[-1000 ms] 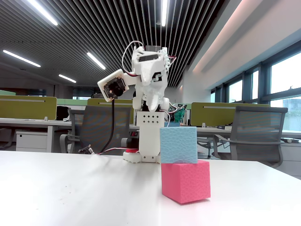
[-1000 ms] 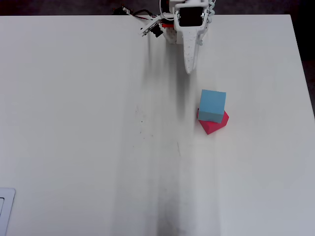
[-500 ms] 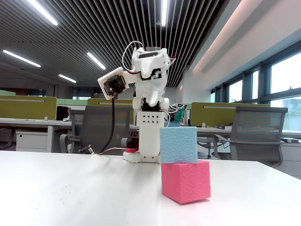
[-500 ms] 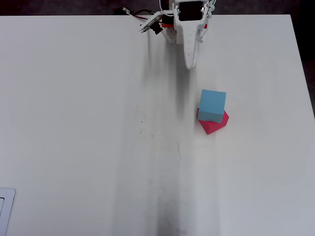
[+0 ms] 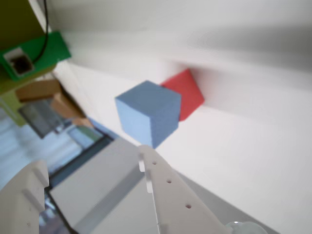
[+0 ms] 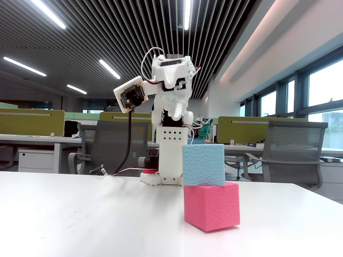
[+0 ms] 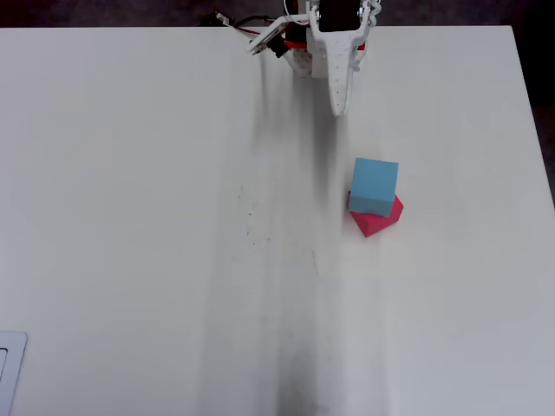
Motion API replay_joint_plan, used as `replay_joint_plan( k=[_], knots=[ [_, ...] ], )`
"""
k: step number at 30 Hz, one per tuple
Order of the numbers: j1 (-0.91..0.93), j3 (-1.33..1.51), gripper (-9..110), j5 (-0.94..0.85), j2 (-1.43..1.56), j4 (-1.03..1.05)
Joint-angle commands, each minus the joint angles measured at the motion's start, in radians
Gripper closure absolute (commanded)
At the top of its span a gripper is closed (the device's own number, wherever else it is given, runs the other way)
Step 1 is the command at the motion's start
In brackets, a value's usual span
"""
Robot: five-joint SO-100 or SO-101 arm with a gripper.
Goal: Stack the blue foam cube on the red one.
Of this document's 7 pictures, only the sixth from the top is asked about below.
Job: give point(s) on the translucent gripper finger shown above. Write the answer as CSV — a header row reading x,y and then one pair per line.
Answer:
x,y
168,98

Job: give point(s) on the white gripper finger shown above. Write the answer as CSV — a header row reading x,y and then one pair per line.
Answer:
x,y
177,112

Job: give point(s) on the blue foam cube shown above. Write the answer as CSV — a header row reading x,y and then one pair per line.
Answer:
x,y
203,164

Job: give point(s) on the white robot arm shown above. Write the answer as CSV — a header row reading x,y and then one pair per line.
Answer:
x,y
171,155

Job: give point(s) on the red foam cube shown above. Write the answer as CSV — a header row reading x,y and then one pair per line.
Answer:
x,y
211,206

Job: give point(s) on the green desk item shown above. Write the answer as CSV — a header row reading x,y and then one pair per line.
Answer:
x,y
205,129

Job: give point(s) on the black box red display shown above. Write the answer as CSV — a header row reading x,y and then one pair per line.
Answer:
x,y
151,154

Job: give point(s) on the olive green desk partition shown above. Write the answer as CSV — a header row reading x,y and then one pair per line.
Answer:
x,y
241,131
120,116
32,123

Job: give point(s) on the long ceiling light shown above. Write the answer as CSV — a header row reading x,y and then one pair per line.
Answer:
x,y
49,14
76,89
110,69
24,66
187,13

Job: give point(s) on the grey mesh office chair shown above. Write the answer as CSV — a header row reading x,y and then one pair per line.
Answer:
x,y
292,144
112,144

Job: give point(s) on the small controller board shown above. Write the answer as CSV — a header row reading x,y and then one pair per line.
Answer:
x,y
97,170

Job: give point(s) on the black bag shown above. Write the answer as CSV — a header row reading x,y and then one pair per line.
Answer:
x,y
71,129

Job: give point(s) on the white office desk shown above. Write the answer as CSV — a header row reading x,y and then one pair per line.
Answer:
x,y
333,152
34,139

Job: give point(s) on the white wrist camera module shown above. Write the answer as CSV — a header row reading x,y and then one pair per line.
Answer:
x,y
128,99

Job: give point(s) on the window pane dark frame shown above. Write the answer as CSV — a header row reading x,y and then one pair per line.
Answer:
x,y
327,85
268,103
291,96

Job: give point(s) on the white drawer pedestal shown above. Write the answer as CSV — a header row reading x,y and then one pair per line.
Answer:
x,y
36,160

